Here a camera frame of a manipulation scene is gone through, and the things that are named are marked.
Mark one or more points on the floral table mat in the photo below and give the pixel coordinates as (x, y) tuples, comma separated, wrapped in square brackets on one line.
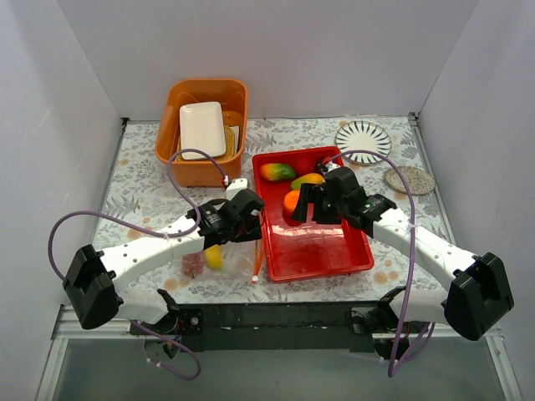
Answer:
[(141, 194)]

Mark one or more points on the green yellow mango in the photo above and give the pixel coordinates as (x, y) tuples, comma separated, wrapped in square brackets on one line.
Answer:
[(311, 178)]

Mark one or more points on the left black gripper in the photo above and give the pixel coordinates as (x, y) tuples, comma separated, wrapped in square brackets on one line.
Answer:
[(249, 209)]

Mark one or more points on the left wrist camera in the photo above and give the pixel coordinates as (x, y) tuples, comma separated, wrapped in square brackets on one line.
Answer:
[(234, 187)]

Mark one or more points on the red plastic tray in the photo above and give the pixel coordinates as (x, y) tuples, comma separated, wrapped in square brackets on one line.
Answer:
[(296, 251)]

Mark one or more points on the striped round plate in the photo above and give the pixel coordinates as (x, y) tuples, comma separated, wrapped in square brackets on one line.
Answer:
[(366, 139)]

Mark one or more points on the red apple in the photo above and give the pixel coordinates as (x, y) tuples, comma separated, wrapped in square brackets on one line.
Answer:
[(304, 166)]

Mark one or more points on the orange tangerine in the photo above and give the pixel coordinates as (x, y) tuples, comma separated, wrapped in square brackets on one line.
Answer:
[(290, 202)]

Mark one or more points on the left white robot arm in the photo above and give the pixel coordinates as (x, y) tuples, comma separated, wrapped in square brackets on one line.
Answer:
[(97, 282)]

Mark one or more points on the clear zip top bag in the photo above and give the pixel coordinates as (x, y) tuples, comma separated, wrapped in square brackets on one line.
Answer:
[(240, 261)]

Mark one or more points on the red green mango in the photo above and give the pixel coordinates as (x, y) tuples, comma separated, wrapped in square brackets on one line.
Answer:
[(275, 172)]

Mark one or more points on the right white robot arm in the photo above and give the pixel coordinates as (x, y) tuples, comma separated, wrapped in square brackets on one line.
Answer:
[(475, 292)]

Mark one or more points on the orange plastic bin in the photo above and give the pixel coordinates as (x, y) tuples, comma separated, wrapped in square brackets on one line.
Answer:
[(233, 97)]

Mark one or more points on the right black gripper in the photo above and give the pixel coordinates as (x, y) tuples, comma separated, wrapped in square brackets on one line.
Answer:
[(319, 200)]

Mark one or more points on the speckled small round plate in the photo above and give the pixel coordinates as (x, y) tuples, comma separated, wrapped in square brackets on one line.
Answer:
[(419, 181)]

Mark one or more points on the yellow woven basket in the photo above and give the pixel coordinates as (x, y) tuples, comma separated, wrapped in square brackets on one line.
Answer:
[(232, 134)]

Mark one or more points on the purple grape bunch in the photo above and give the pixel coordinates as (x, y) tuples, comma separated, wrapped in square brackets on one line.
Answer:
[(192, 265)]

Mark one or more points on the white rectangular plate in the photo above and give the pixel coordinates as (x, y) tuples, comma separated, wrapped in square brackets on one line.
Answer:
[(202, 128)]

